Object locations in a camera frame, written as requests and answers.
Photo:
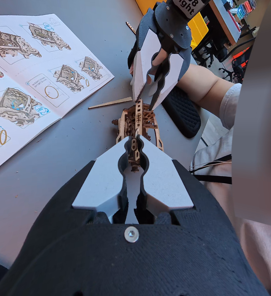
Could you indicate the person's right forearm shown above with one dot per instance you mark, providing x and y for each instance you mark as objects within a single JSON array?
[{"x": 204, "y": 87}]

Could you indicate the black and red office chair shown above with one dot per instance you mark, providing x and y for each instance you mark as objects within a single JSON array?
[{"x": 239, "y": 60}]

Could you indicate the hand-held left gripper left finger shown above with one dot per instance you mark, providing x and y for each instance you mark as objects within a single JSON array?
[{"x": 98, "y": 182}]

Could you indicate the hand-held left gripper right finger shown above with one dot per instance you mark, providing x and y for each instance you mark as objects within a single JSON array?
[{"x": 165, "y": 182}]

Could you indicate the small perforated wooden strip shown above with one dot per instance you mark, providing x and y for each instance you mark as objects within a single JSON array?
[{"x": 130, "y": 27}]

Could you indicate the person's right hand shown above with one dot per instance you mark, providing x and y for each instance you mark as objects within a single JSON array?
[{"x": 159, "y": 57}]

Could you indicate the person's pale shirt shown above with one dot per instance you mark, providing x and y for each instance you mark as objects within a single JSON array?
[{"x": 214, "y": 148}]

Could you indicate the row of coloured boxes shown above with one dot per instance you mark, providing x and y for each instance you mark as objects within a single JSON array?
[{"x": 244, "y": 9}]

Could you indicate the illustrated instruction booklet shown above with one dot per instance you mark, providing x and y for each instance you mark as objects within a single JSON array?
[{"x": 15, "y": 76}]

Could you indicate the wooden mechanical model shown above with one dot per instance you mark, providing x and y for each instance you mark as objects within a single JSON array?
[{"x": 126, "y": 120}]

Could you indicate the thin wooden stick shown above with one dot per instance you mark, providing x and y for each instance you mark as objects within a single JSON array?
[{"x": 110, "y": 103}]

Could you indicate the white table with wooden edge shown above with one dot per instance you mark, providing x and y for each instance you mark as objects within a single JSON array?
[{"x": 225, "y": 20}]

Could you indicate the grey desk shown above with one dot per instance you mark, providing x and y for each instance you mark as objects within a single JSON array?
[{"x": 80, "y": 143}]

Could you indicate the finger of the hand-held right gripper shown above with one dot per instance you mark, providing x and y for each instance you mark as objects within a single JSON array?
[
  {"x": 174, "y": 69},
  {"x": 147, "y": 53}
]

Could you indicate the yellow storage bin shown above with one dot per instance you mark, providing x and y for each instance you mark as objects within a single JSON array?
[{"x": 198, "y": 29}]

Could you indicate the black padded wrist rest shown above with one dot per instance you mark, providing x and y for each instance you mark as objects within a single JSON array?
[{"x": 184, "y": 113}]

